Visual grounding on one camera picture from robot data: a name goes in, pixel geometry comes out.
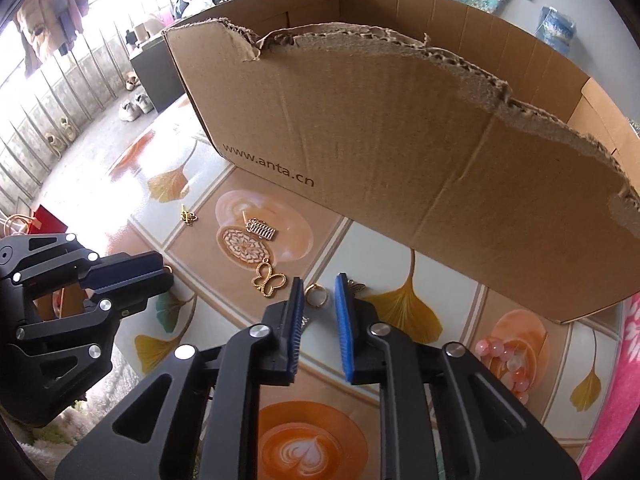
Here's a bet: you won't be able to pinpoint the dark cabinet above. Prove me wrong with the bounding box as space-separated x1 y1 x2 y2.
130 35 191 113

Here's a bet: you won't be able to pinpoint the ginkgo leaf print table mat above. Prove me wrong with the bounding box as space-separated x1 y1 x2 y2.
37 95 631 480

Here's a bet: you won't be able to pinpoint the green fluffy cloth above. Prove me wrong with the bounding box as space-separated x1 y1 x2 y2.
20 400 86 448

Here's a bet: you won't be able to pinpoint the blue water jug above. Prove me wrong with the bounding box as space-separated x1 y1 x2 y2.
534 6 577 56

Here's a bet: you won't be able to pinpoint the metal window railing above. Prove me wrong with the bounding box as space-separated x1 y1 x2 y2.
0 10 176 211

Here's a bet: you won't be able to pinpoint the beige slippers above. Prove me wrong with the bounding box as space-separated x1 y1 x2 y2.
42 117 76 148

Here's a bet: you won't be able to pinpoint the gold ring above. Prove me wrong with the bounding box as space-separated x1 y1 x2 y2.
304 283 331 308

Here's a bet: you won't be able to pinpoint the gold butterfly charm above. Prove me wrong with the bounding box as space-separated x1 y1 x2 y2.
250 258 288 295

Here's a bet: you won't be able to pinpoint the pink bead bracelet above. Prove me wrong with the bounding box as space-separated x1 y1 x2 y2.
475 337 536 403

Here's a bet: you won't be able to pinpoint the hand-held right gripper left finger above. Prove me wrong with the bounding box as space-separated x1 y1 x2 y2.
54 276 306 480

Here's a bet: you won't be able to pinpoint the red paper bag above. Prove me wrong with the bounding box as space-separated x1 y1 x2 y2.
30 205 68 233

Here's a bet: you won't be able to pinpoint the pink floral blanket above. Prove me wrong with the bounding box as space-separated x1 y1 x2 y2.
577 292 640 480

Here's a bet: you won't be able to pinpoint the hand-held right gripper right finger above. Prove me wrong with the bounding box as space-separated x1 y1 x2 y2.
334 272 583 480

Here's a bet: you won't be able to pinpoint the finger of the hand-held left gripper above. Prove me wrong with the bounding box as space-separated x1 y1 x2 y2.
0 232 168 291
12 272 175 392

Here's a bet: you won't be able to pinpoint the brown cardboard box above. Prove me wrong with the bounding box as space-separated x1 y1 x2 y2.
162 0 640 325

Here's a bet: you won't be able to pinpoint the hanging jacket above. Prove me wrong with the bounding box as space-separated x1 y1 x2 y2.
12 0 91 78

